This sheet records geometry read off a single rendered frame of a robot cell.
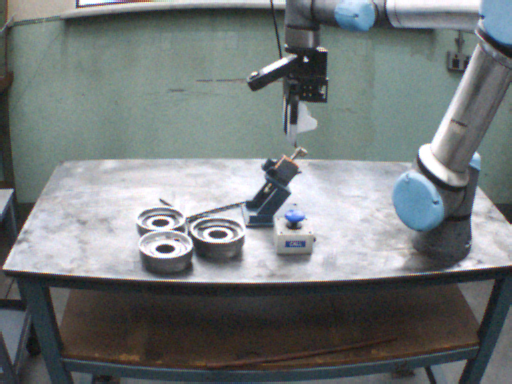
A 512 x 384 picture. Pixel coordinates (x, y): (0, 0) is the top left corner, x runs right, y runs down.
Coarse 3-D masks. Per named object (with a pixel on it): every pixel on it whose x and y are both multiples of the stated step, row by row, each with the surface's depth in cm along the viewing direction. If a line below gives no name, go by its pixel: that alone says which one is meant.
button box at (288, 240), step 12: (276, 228) 118; (288, 228) 117; (300, 228) 117; (276, 240) 117; (288, 240) 116; (300, 240) 116; (312, 240) 116; (276, 252) 117; (288, 252) 117; (300, 252) 117
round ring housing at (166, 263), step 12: (144, 240) 113; (180, 240) 115; (144, 252) 107; (156, 252) 110; (168, 252) 114; (192, 252) 111; (144, 264) 110; (156, 264) 107; (168, 264) 107; (180, 264) 108
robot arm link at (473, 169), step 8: (472, 160) 107; (472, 168) 108; (480, 168) 111; (472, 176) 109; (472, 184) 109; (464, 192) 106; (472, 192) 111; (464, 200) 108; (472, 200) 112; (464, 208) 112; (472, 208) 115
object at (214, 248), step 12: (192, 228) 117; (216, 228) 120; (240, 228) 120; (192, 240) 116; (204, 240) 113; (216, 240) 115; (240, 240) 115; (204, 252) 114; (216, 252) 113; (228, 252) 114
